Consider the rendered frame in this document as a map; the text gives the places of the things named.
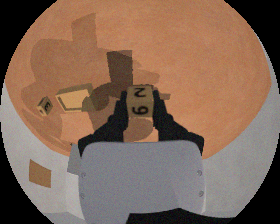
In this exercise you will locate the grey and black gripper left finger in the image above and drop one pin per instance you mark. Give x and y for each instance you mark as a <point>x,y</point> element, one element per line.
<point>112,129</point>

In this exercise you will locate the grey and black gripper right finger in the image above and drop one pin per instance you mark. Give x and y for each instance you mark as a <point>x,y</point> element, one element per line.
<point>168,128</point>

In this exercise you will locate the tan number cube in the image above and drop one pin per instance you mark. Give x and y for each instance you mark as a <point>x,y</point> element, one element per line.
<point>44,106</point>
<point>140,102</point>

